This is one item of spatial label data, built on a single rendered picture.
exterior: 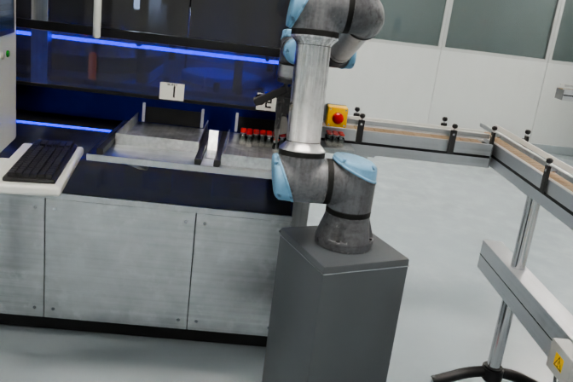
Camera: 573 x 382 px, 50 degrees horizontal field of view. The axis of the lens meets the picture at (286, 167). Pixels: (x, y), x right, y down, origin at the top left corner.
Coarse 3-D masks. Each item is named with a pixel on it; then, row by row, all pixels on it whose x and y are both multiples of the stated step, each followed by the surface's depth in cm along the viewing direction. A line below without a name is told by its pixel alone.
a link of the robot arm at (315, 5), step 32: (320, 0) 141; (352, 0) 142; (320, 32) 142; (320, 64) 145; (320, 96) 146; (288, 128) 149; (320, 128) 149; (288, 160) 147; (320, 160) 148; (288, 192) 148; (320, 192) 148
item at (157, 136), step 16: (128, 128) 207; (144, 128) 214; (160, 128) 217; (176, 128) 220; (192, 128) 223; (128, 144) 191; (144, 144) 191; (160, 144) 191; (176, 144) 192; (192, 144) 192
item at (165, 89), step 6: (162, 84) 212; (168, 84) 212; (174, 84) 212; (180, 84) 212; (162, 90) 213; (168, 90) 213; (180, 90) 213; (162, 96) 213; (168, 96) 213; (180, 96) 213
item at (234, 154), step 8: (224, 144) 192; (232, 144) 207; (224, 152) 190; (232, 152) 197; (240, 152) 199; (248, 152) 200; (256, 152) 201; (264, 152) 202; (272, 152) 204; (224, 160) 182; (232, 160) 182; (240, 160) 182; (248, 160) 182; (256, 160) 182; (264, 160) 182; (256, 168) 183; (264, 168) 183
